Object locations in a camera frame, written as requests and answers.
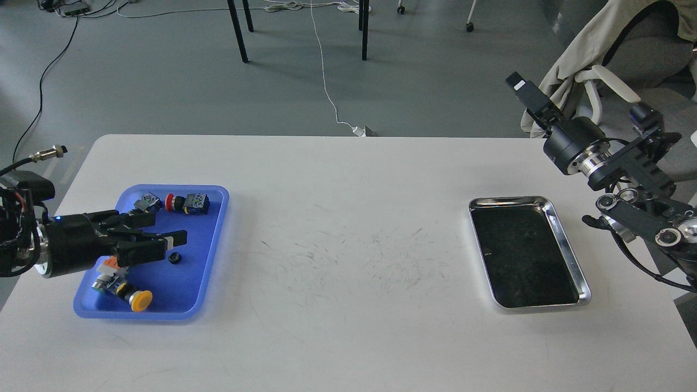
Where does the silver metal tray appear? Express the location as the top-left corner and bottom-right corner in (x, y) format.
(468, 195), (592, 313)

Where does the yellow push button switch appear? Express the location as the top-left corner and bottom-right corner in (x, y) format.
(91, 274), (154, 313)

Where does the green push button switch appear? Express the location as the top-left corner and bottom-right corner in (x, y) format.
(133, 193), (163, 214)

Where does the grey office chair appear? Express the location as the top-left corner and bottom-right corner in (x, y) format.
(599, 2), (695, 181)

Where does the white power adapter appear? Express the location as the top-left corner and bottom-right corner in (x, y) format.
(352, 126), (377, 137)

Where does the red push button switch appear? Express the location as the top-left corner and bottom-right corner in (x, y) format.
(163, 193), (210, 215)

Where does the beige jacket on chair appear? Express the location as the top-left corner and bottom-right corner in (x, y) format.
(521, 1), (696, 138)

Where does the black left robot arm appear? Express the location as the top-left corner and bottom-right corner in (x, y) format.
(1, 145), (188, 278)

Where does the blue plastic tray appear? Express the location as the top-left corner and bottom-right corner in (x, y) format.
(73, 184), (229, 322)

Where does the black table leg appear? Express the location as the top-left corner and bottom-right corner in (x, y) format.
(226, 0), (255, 64)
(358, 0), (369, 60)

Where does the black cable on floor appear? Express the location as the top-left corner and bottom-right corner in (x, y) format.
(12, 0), (131, 164)

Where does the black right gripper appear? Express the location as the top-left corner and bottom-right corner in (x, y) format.
(505, 72), (609, 175)

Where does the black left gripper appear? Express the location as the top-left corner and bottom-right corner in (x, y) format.
(33, 210), (188, 278)

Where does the black table leg right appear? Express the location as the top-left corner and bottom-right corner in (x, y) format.
(358, 0), (369, 60)

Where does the black table leg left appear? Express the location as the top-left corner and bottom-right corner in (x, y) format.
(226, 0), (255, 64)

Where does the white cable on floor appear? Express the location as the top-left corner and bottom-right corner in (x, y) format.
(264, 0), (372, 131)

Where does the orange white connector block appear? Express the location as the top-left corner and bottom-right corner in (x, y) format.
(97, 255), (129, 280)

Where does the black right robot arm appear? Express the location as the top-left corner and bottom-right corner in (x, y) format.
(505, 72), (695, 293)

